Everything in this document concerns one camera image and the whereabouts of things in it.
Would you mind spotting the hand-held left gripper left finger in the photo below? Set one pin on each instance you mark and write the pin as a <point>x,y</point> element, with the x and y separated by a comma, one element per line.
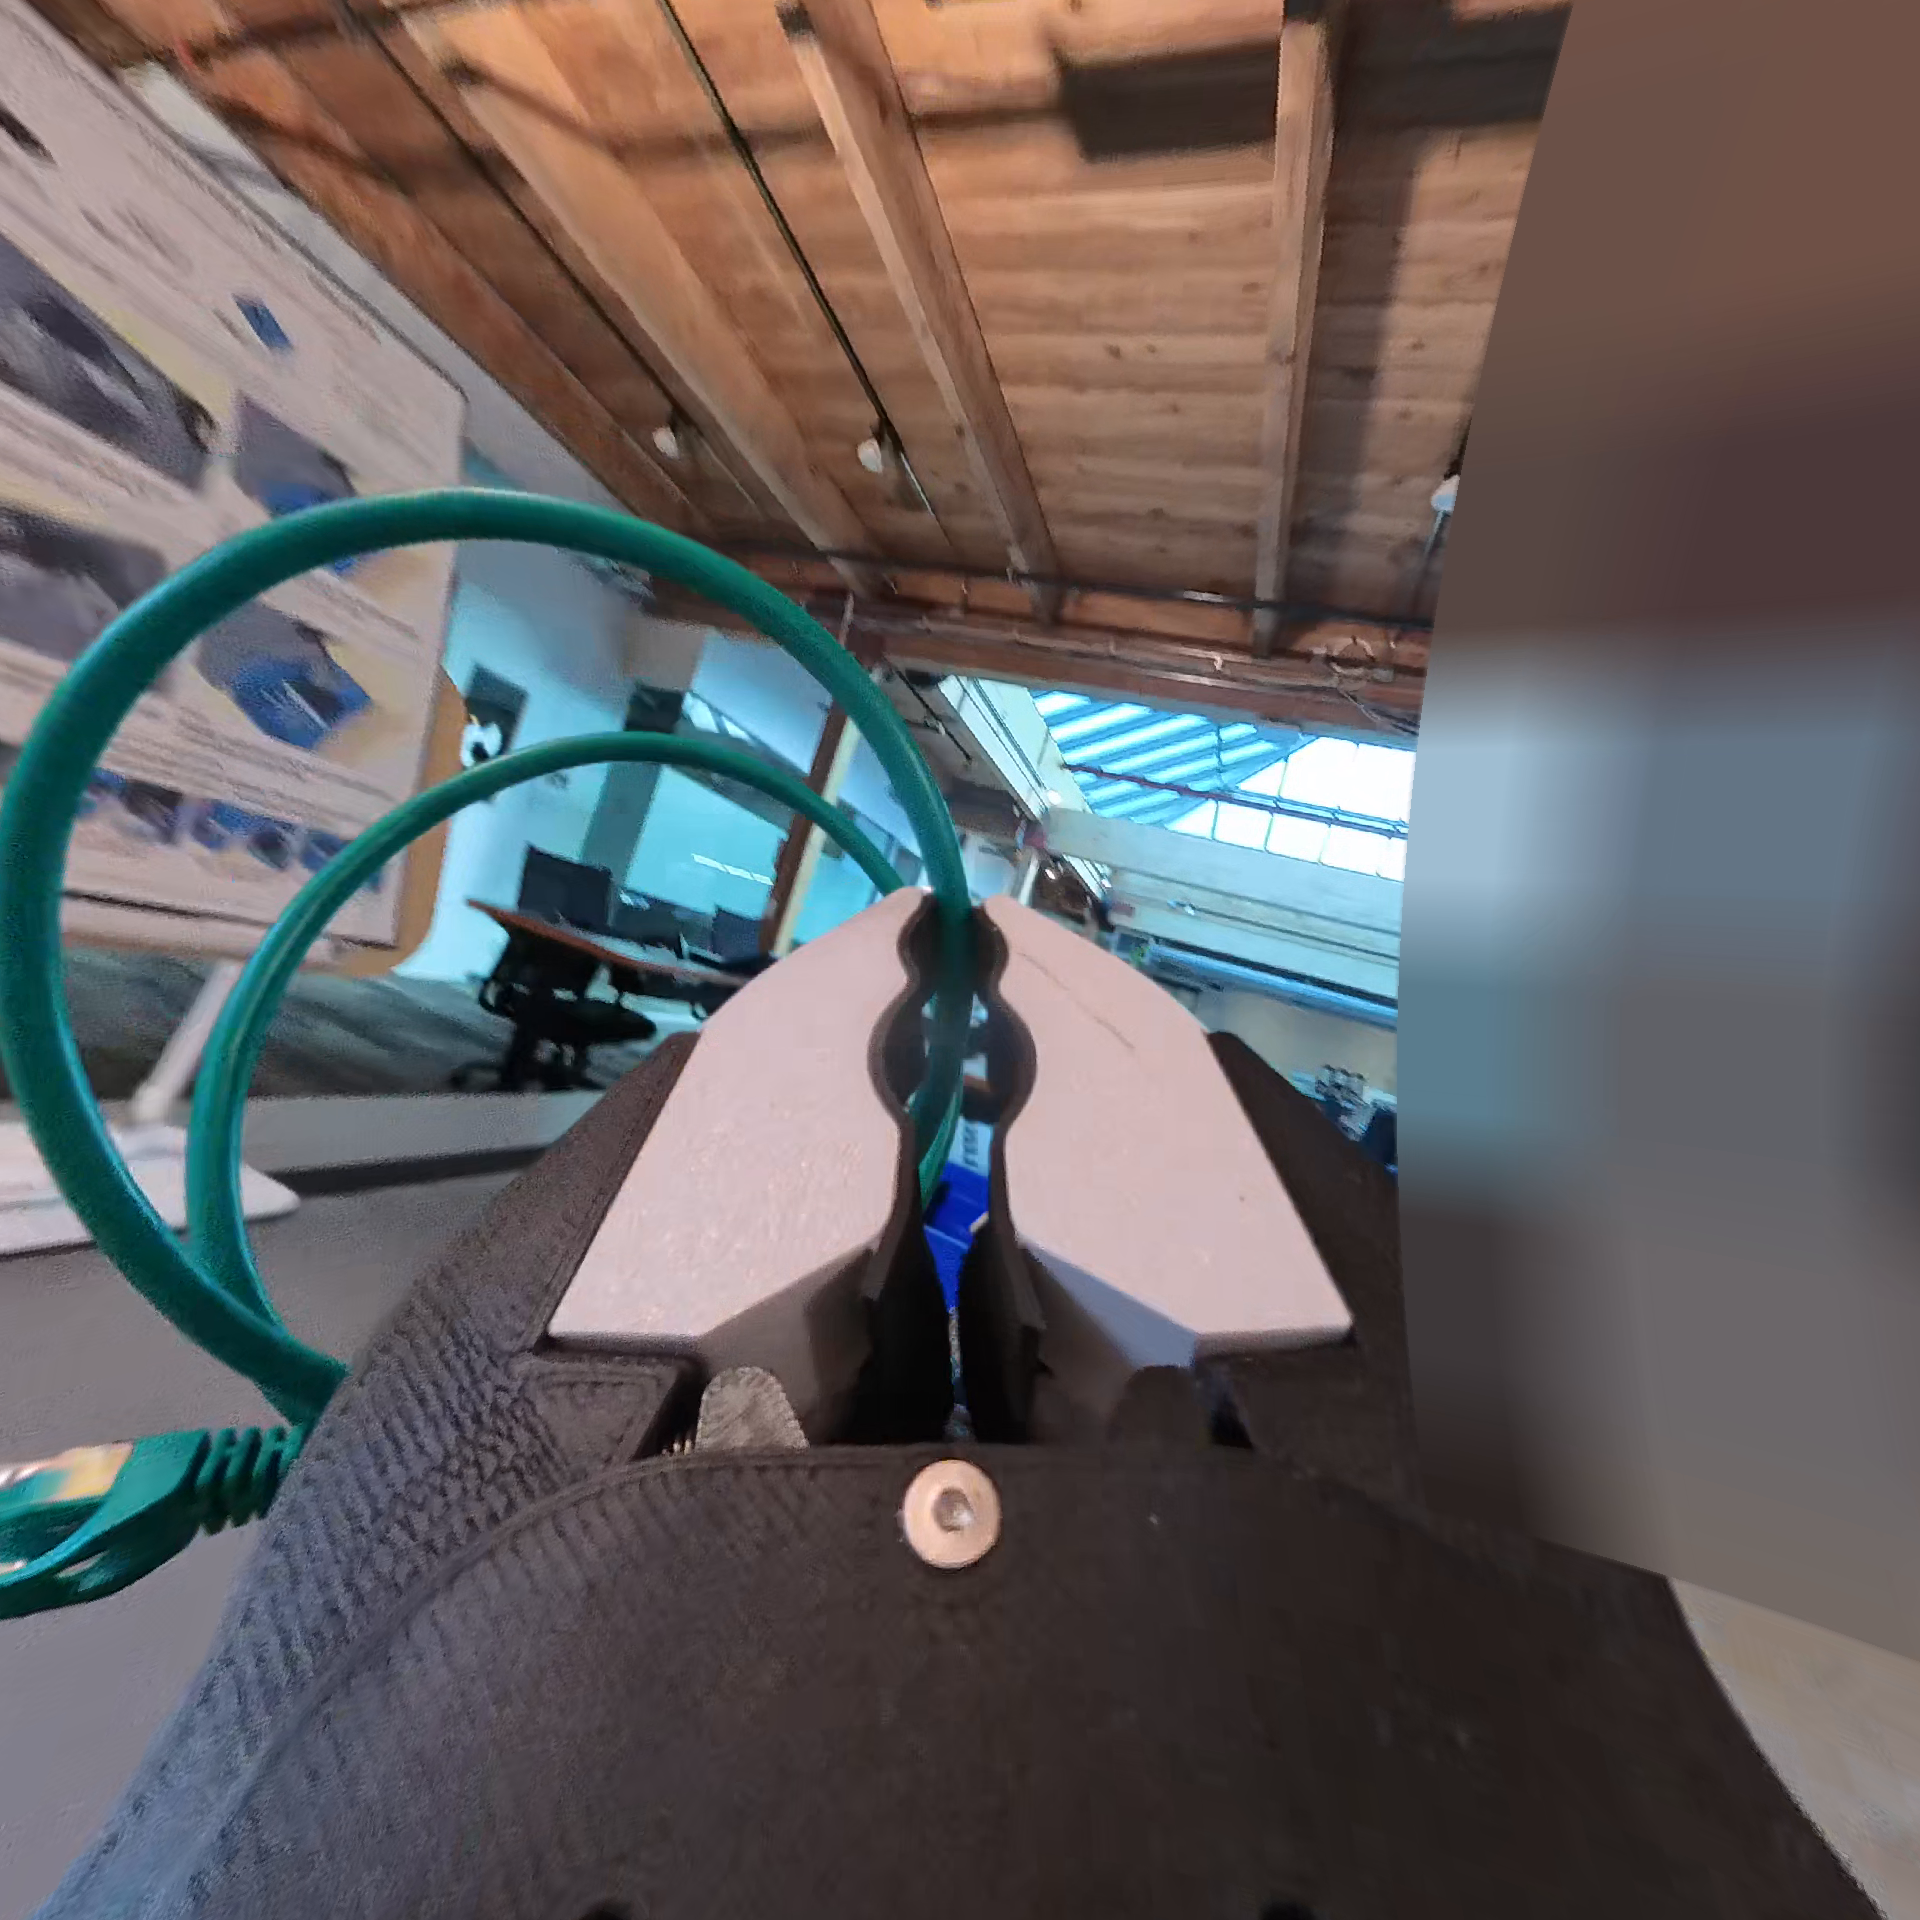
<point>748,1171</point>

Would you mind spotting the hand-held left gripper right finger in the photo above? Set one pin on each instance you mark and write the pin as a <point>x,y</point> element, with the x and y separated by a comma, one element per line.
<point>1170,1186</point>

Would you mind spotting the blue plastic bin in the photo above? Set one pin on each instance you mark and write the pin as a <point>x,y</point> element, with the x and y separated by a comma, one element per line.
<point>952,1238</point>

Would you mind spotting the black office chair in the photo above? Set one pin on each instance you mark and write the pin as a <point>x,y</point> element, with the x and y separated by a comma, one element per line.
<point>557,973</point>

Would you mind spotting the wooden top office table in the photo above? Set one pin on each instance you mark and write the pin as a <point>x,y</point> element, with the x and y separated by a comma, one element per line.
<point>599,937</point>

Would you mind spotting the instruction board on white stand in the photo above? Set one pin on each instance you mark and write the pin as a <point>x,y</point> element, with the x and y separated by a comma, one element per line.
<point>227,522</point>

